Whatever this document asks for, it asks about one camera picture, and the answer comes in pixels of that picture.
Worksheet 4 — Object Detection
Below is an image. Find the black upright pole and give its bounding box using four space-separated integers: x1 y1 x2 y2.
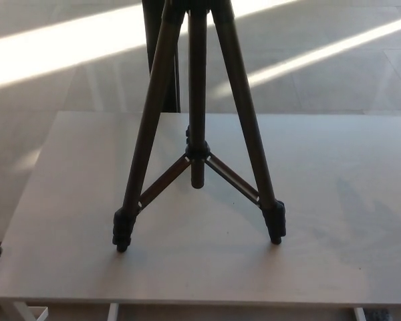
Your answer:
142 0 182 113

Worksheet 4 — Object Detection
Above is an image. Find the brown and black camera tripod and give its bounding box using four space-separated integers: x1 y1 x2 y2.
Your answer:
112 0 287 253

